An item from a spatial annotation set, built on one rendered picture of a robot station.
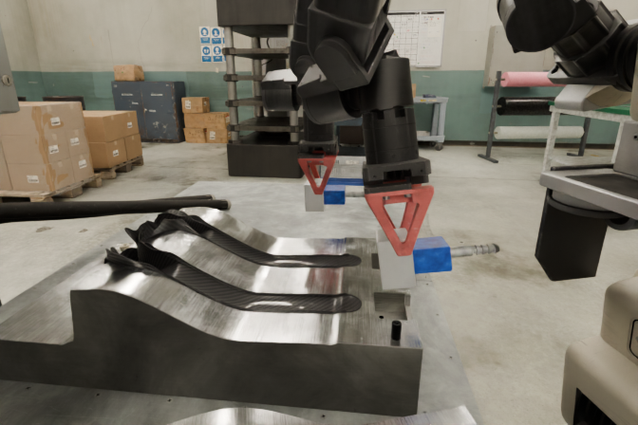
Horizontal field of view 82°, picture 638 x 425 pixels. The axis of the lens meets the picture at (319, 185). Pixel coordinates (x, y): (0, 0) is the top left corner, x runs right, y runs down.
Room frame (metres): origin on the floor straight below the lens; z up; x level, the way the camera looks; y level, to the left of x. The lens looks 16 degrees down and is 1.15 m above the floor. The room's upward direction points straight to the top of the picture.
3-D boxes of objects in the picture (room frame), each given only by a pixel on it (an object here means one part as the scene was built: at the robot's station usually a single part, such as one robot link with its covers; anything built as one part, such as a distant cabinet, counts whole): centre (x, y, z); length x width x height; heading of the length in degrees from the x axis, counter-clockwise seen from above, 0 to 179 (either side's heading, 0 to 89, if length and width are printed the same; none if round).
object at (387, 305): (0.37, -0.09, 0.87); 0.05 x 0.05 x 0.04; 84
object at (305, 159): (0.66, 0.00, 0.99); 0.07 x 0.07 x 0.09; 83
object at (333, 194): (0.67, -0.04, 0.93); 0.13 x 0.05 x 0.05; 83
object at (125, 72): (7.03, 3.50, 1.26); 0.42 x 0.33 x 0.29; 81
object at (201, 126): (6.92, 2.09, 0.42); 0.86 x 0.33 x 0.83; 81
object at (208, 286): (0.45, 0.12, 0.92); 0.35 x 0.16 x 0.09; 84
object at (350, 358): (0.46, 0.13, 0.87); 0.50 x 0.26 x 0.14; 84
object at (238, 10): (5.05, 0.56, 1.03); 1.54 x 0.94 x 2.06; 171
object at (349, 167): (3.63, -0.33, 0.28); 0.61 x 0.41 x 0.15; 81
